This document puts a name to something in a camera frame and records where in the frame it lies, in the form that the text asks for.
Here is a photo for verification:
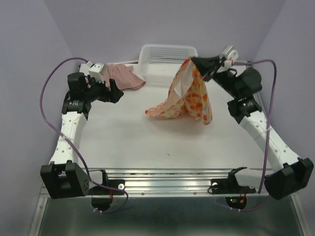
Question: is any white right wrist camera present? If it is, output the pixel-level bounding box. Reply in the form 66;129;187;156
220;45;239;69

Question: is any orange floral skirt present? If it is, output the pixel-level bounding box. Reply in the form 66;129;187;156
145;57;213;125

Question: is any pink skirt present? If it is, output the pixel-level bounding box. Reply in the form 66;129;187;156
103;64;146;90

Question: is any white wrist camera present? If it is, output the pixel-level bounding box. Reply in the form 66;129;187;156
88;63;106;84
220;45;239;69

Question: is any white plastic basket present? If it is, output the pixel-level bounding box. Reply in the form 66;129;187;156
138;44;198;85

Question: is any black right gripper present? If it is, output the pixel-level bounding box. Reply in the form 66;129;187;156
191;55;241;99

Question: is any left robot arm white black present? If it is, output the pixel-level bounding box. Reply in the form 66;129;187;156
40;72;124;199

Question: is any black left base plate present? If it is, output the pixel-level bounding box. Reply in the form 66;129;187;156
87;179;125;213

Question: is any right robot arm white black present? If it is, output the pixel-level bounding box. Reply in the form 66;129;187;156
192;57;314;200

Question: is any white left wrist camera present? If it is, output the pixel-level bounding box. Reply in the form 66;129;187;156
88;63;106;84

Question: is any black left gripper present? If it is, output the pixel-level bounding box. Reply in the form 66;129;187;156
85;74;124;104

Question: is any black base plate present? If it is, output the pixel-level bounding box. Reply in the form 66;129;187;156
87;179;125;213
207;178;256;210

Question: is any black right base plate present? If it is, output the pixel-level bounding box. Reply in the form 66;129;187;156
207;178;256;210

